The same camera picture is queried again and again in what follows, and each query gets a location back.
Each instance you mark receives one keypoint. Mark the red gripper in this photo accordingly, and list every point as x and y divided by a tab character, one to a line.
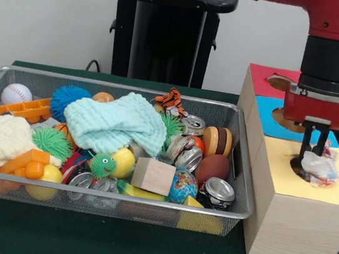
320	110

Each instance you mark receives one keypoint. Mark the multicolour patterned cloth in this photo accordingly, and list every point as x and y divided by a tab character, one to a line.
318	167

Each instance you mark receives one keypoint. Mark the mint green cloth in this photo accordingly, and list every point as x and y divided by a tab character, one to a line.
110	122

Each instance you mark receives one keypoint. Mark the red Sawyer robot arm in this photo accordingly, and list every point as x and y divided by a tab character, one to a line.
334	55

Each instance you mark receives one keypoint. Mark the wooden box with three holes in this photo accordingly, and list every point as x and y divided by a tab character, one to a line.
292	239

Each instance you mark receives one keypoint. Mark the shallow clear mesh bin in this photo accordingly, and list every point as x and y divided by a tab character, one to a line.
144	213

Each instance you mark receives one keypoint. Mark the toy hamburger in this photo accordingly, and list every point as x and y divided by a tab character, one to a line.
216	140

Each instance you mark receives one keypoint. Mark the orange ball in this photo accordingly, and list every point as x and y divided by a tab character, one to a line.
200	144

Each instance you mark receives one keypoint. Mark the green spiky ball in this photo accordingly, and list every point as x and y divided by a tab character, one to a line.
52	142
172	126

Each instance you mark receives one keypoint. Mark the plush tiger toy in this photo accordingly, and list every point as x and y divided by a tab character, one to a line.
173	100

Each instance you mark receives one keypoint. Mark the plain wooden cube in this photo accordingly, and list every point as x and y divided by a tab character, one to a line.
153	176

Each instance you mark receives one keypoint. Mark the large dark green tablecloth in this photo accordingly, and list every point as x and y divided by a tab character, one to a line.
108	245

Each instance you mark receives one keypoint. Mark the blue spiky ball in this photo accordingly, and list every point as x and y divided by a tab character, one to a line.
64	99

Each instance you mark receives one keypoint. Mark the white baseball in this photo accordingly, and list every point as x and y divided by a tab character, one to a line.
16	94

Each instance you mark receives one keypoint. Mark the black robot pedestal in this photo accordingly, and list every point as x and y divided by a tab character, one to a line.
169	38

